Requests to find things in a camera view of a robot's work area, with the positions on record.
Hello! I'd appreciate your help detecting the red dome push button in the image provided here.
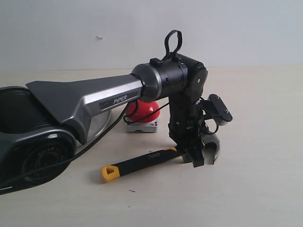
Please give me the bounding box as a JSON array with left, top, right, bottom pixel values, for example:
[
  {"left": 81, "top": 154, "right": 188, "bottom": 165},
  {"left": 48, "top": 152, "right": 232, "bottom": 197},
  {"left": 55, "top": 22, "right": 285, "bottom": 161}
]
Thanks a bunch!
[{"left": 124, "top": 100, "right": 160, "bottom": 133}]

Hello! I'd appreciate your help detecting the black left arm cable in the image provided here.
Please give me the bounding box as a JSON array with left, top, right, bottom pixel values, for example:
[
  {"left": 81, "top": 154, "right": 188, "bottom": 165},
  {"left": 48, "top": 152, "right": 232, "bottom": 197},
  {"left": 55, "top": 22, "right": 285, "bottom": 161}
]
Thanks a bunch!
[{"left": 0, "top": 29, "right": 220, "bottom": 190}]

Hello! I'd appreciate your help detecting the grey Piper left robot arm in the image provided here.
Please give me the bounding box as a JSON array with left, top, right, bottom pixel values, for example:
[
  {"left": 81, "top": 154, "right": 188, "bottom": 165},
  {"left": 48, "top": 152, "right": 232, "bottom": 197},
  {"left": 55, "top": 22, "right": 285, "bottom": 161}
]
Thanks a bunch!
[{"left": 0, "top": 54, "right": 208, "bottom": 194}]

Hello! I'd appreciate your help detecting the black yellow claw hammer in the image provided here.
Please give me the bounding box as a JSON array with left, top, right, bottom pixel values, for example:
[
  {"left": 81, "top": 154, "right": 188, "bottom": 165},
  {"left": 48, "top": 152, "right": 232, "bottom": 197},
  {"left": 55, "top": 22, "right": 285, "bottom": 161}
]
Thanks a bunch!
[{"left": 100, "top": 147, "right": 190, "bottom": 183}]

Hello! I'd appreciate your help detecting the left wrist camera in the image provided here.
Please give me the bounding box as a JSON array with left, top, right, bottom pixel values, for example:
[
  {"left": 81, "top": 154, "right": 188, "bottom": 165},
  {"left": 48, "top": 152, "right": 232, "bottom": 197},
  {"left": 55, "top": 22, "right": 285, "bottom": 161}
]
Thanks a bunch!
[{"left": 199, "top": 94, "right": 233, "bottom": 126}]

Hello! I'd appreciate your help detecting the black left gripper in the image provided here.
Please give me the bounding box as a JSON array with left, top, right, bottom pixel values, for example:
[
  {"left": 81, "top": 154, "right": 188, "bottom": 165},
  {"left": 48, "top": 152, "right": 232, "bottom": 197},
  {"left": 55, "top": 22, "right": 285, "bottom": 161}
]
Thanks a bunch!
[{"left": 169, "top": 94, "right": 221, "bottom": 167}]

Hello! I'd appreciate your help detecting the round stainless steel plate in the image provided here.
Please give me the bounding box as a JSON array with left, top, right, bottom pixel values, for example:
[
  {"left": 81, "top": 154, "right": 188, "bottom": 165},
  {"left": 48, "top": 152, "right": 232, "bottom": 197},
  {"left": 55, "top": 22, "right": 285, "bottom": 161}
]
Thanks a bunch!
[{"left": 76, "top": 110, "right": 112, "bottom": 153}]

